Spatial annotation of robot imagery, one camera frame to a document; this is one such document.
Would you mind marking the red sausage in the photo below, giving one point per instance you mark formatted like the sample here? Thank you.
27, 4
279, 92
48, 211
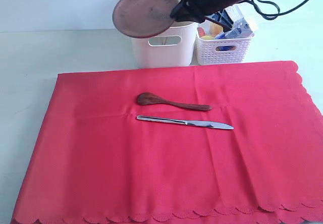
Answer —
201, 31

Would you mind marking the red scalloped table cloth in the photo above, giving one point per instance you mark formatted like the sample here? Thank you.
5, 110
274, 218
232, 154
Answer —
94, 162

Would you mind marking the cream plastic bin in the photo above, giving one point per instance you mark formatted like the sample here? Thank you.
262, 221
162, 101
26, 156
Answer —
178, 51

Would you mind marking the steel table knife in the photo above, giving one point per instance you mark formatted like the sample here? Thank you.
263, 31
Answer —
204, 124

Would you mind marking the blue white milk carton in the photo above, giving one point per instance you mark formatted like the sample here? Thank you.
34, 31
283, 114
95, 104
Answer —
242, 27

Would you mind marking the yellow cheese wedge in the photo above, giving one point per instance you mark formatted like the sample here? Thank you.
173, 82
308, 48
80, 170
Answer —
215, 29

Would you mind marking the dark wooden spoon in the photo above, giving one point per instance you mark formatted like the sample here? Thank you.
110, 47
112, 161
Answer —
150, 99

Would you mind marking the yellow lemon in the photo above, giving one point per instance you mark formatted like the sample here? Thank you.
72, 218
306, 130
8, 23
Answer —
207, 37

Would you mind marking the white perforated plastic basket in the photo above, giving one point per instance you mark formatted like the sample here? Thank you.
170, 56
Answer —
206, 49

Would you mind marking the brown wooden plate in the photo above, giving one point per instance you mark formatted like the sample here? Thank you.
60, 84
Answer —
143, 18

